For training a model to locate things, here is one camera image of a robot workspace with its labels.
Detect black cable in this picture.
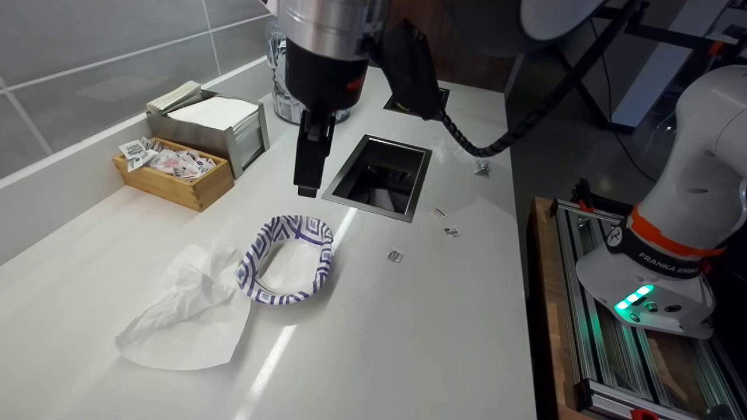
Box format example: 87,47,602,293
588,17,658,184

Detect stack of white napkins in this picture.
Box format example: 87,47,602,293
166,96,261,136
146,80,203,115

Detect crumpled white tissue paper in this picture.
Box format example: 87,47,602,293
114,241,252,372

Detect heap of packets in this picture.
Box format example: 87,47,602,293
118,137,217,181

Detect rectangular metal counter trash opening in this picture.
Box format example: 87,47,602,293
322,134,433,223

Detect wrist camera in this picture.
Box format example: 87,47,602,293
373,19,444,121

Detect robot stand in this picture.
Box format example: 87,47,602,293
527,195,747,420

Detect blue patterned white paper plate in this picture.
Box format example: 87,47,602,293
235,215,335,306

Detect wooden box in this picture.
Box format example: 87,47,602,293
112,137,235,212

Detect white table with black frame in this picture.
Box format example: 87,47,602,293
554,0,747,136

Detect clear jar of packets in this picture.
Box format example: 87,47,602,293
267,22,352,125

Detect metal napkin holder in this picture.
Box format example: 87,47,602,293
145,90,271,180

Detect red clamp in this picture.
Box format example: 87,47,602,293
572,178,597,213

